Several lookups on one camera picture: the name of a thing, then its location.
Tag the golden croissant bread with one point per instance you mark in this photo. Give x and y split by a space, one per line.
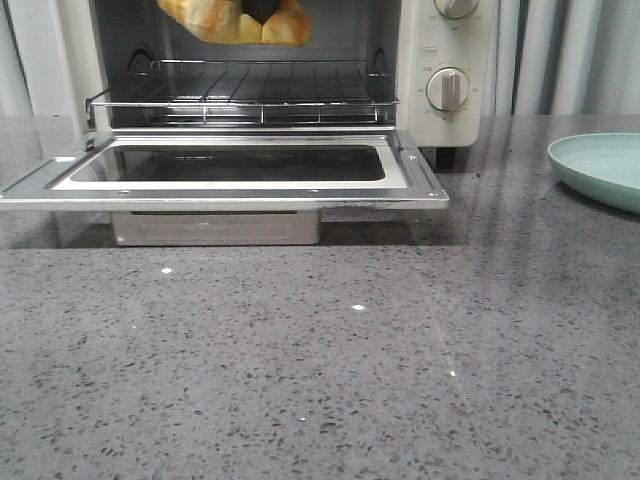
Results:
243 22

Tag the cream upper oven knob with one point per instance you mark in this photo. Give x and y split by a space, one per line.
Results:
455 9

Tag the glass oven door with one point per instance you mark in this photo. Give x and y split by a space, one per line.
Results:
200 171

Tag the metal wire oven rack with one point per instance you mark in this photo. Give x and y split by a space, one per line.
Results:
237 93

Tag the white curtain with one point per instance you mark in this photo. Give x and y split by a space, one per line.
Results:
564 58

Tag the metal crumb tray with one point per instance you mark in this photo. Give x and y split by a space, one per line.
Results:
216 228

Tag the cream Toshiba toaster oven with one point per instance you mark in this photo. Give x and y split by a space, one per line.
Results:
414 66

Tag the cream lower oven knob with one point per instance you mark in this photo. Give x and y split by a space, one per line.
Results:
447 89

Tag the cream oven knob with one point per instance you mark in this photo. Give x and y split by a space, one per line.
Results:
455 9
447 89

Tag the light green plate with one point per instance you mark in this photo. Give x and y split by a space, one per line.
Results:
604 167

